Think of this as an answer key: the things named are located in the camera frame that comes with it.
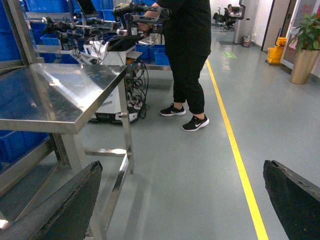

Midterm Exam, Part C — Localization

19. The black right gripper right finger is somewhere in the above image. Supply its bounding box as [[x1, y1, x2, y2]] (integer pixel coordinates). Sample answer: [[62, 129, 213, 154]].
[[263, 160, 320, 240]]

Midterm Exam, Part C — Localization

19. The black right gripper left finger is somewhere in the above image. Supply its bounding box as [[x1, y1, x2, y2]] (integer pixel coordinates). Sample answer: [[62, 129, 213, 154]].
[[0, 161, 103, 240]]

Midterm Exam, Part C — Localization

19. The steel shelf rack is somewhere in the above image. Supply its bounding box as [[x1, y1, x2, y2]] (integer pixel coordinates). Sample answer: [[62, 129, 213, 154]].
[[0, 0, 86, 196]]

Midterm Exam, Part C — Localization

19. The steel table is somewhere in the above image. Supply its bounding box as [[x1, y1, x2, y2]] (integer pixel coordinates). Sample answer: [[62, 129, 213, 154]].
[[0, 63, 134, 240]]

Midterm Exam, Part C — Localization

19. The yellow mop bucket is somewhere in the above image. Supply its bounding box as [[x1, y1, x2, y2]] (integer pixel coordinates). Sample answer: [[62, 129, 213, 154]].
[[266, 37, 287, 65]]

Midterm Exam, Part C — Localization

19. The plant in gold pot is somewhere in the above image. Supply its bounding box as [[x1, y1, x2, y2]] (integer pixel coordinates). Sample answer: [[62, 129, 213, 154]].
[[290, 13, 320, 85]]

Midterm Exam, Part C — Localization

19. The person in black clothes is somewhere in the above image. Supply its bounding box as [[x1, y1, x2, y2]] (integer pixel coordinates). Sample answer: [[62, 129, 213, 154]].
[[153, 0, 212, 132]]

